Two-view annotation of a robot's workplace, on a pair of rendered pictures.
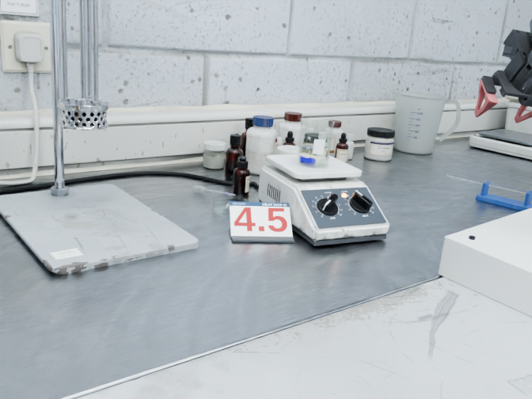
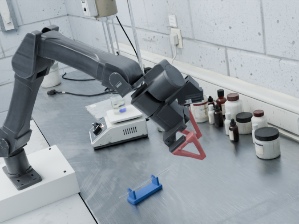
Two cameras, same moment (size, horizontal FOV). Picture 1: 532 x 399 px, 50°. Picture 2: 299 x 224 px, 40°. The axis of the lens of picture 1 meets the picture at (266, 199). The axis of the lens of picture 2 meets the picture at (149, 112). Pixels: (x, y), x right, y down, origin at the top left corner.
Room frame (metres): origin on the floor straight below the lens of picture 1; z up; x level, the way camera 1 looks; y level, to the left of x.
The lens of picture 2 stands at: (1.40, -1.35, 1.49)
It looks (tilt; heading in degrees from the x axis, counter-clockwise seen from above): 21 degrees down; 108
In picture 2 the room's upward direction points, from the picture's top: 11 degrees counter-clockwise
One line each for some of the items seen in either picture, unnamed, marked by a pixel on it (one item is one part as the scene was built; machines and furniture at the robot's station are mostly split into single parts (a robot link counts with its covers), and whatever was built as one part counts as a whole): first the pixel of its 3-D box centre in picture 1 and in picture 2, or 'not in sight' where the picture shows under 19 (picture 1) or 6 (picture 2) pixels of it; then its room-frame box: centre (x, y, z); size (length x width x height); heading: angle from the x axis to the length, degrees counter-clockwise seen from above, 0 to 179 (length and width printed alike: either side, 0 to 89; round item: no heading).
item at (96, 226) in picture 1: (88, 219); (122, 102); (0.77, 0.25, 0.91); 0.30 x 0.20 x 0.01; 39
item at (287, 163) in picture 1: (312, 165); (124, 113); (0.90, -0.07, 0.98); 0.12 x 0.12 x 0.01; 26
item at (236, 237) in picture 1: (261, 221); not in sight; (0.78, 0.00, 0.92); 0.09 x 0.06 x 0.04; 101
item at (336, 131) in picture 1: (332, 138); (259, 124); (1.36, -0.15, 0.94); 0.05 x 0.05 x 0.09
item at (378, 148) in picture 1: (379, 144); (267, 142); (1.38, -0.26, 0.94); 0.07 x 0.07 x 0.07
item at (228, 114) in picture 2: not in sight; (229, 123); (1.26, -0.11, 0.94); 0.03 x 0.03 x 0.07
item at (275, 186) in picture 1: (317, 195); (119, 126); (0.87, -0.08, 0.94); 0.22 x 0.13 x 0.08; 26
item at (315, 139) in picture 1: (313, 142); (119, 102); (0.88, -0.07, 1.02); 0.06 x 0.05 x 0.08; 39
